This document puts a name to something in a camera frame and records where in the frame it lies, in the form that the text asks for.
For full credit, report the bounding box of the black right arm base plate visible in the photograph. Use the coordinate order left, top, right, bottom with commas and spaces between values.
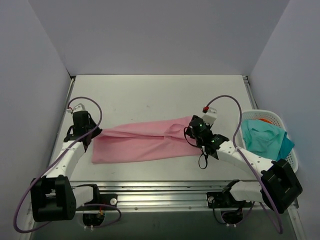
206, 191, 252, 209

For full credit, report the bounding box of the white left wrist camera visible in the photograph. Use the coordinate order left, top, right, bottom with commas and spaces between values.
66, 103, 86, 114

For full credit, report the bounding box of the pink t shirt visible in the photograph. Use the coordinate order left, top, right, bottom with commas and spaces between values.
91, 116, 201, 164

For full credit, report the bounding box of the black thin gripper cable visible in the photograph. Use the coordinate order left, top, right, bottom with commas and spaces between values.
183, 126, 210, 170

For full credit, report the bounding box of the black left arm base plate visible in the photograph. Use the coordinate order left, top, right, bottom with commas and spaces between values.
96, 193, 118, 207

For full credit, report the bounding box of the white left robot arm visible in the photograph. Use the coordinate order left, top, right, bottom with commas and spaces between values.
30, 110, 102, 222

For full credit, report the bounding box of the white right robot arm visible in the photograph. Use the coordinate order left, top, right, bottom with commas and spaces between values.
186, 115, 303, 214

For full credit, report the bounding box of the orange garment in basket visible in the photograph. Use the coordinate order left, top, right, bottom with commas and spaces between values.
258, 118, 273, 125

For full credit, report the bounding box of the white plastic laundry basket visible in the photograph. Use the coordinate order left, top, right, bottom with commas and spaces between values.
239, 109, 299, 172

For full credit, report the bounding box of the aluminium front rail frame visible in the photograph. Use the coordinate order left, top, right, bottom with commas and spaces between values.
27, 177, 300, 215

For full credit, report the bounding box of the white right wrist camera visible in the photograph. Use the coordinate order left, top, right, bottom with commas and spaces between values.
202, 106, 218, 126

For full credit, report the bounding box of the teal t shirt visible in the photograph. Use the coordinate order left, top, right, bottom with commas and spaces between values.
241, 119, 295, 161

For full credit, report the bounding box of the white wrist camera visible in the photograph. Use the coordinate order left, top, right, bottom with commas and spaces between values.
66, 103, 86, 114
202, 106, 218, 126

